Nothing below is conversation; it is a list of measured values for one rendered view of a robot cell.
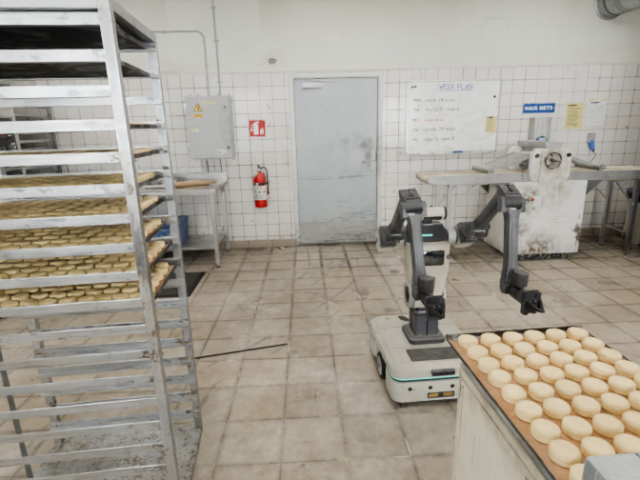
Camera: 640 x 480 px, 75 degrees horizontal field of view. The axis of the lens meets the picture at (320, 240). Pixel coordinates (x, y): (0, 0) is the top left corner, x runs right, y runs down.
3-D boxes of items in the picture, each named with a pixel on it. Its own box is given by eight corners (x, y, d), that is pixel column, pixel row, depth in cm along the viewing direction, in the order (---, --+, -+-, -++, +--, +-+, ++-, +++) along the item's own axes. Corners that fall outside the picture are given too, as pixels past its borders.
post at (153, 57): (203, 429, 197) (156, 34, 152) (202, 433, 194) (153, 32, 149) (196, 430, 197) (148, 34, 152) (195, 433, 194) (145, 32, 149)
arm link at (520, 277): (517, 289, 189) (498, 289, 188) (521, 265, 186) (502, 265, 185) (531, 300, 177) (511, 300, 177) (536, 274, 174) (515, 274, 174)
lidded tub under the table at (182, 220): (147, 248, 464) (143, 225, 457) (159, 237, 509) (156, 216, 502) (182, 246, 466) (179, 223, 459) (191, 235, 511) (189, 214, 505)
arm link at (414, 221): (422, 200, 185) (397, 203, 184) (427, 200, 179) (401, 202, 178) (431, 296, 187) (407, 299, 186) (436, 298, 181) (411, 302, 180)
